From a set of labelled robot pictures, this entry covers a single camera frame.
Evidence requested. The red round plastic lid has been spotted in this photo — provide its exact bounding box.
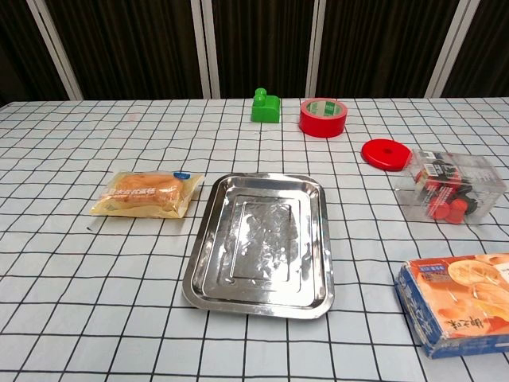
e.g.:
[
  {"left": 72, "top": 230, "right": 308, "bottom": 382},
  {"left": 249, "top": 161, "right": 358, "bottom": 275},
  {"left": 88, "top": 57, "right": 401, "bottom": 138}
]
[{"left": 360, "top": 138, "right": 412, "bottom": 173}]

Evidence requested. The packaged bread in yellow wrapper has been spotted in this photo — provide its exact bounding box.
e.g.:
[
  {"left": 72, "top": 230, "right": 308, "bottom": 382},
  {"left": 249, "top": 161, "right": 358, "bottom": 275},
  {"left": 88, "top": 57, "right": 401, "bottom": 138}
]
[{"left": 90, "top": 170, "right": 205, "bottom": 220}]

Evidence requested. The orange and blue snack box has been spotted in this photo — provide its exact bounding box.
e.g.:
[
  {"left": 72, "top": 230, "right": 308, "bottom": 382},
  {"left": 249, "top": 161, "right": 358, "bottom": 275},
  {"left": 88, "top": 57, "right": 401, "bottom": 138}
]
[{"left": 394, "top": 253, "right": 509, "bottom": 360}]

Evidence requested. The white partition frame post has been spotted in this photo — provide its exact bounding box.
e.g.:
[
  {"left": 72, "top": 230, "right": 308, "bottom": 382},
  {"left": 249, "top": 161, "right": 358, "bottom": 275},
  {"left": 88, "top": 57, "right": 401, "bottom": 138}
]
[
  {"left": 25, "top": 0, "right": 84, "bottom": 101},
  {"left": 188, "top": 0, "right": 222, "bottom": 100},
  {"left": 423, "top": 0, "right": 474, "bottom": 99},
  {"left": 305, "top": 0, "right": 329, "bottom": 99}
]

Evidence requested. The white checkered tablecloth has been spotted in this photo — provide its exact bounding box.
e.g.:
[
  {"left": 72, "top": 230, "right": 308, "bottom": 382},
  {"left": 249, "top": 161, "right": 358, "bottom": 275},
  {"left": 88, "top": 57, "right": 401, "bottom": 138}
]
[{"left": 0, "top": 96, "right": 509, "bottom": 382}]

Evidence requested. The green plastic toy block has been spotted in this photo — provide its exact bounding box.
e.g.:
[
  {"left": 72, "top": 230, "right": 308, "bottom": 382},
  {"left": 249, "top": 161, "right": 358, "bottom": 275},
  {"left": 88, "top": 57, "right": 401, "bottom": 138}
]
[{"left": 251, "top": 88, "right": 282, "bottom": 125}]

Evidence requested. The red tape roll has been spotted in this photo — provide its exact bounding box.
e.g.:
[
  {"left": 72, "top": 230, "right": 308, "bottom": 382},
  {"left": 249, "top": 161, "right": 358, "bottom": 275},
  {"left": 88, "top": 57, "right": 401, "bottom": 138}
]
[{"left": 298, "top": 98, "right": 348, "bottom": 139}]

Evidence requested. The clear plastic box with pieces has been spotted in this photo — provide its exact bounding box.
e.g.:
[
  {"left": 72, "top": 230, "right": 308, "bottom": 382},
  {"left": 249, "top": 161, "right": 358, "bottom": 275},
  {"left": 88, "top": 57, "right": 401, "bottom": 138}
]
[{"left": 394, "top": 149, "right": 508, "bottom": 225}]

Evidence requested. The stainless steel rectangular tray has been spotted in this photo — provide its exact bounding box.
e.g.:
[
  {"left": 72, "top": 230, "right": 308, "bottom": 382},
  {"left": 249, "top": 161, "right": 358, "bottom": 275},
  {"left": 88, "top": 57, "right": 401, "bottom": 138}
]
[{"left": 182, "top": 173, "right": 336, "bottom": 321}]

